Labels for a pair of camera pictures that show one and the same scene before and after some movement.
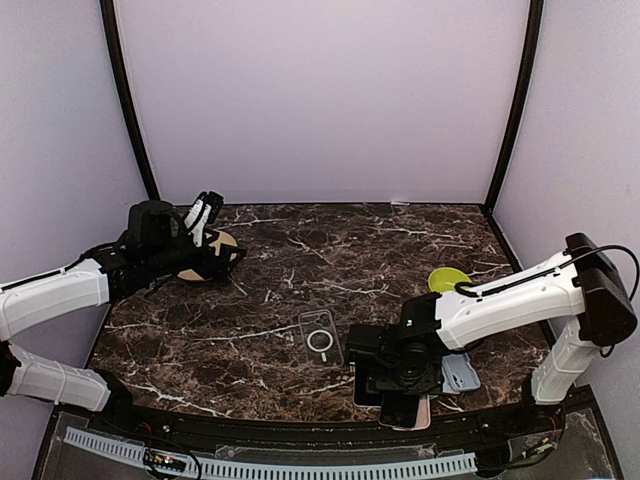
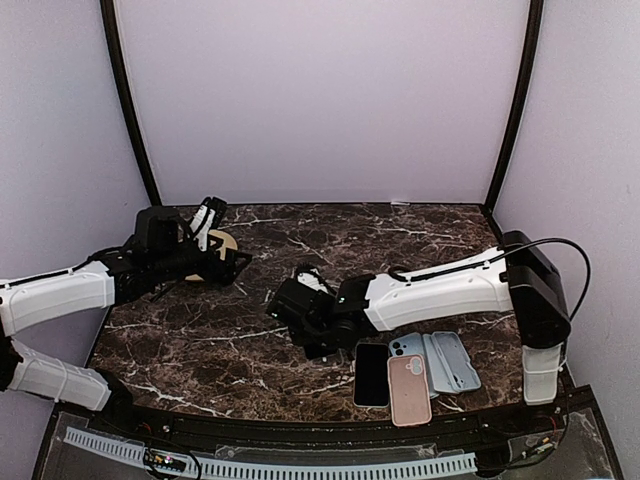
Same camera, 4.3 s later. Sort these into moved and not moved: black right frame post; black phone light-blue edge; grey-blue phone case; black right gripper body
Moved: black right gripper body
Not moved: black right frame post; grey-blue phone case; black phone light-blue edge
